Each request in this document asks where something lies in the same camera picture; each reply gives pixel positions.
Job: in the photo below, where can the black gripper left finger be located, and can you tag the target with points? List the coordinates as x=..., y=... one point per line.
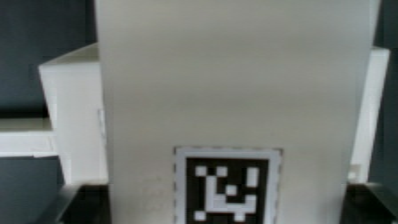
x=80, y=206

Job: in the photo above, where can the white cabinet top block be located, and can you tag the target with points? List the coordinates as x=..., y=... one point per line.
x=232, y=73

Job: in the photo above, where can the white U-shaped fence frame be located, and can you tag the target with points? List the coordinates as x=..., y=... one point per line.
x=26, y=138

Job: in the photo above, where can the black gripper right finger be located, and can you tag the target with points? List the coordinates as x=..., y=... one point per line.
x=369, y=205

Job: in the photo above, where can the white cabinet body box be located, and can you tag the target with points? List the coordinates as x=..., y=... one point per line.
x=72, y=93

